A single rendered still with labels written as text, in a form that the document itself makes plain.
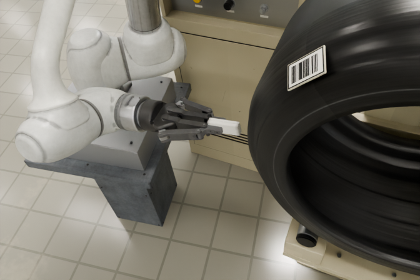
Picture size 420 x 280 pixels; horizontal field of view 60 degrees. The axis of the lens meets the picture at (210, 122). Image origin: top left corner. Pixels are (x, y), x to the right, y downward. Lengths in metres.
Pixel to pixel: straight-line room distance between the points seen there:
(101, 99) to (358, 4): 0.59
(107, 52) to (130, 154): 0.33
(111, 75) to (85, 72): 0.08
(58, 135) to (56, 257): 1.29
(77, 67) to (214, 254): 1.06
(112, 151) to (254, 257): 0.88
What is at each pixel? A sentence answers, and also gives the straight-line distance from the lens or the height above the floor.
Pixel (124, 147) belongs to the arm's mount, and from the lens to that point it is 1.22.
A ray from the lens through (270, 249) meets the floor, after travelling 1.81.
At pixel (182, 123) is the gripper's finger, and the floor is 1.09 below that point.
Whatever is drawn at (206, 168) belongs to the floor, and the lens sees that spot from 2.03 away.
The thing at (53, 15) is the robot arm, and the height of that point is 1.30.
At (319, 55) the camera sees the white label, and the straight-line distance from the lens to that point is 0.47.
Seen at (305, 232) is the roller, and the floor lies 0.92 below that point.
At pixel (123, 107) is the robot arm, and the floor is 1.09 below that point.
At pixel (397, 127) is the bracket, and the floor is 0.95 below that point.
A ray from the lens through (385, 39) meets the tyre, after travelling 0.45.
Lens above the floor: 1.68
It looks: 49 degrees down
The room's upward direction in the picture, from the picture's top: 8 degrees counter-clockwise
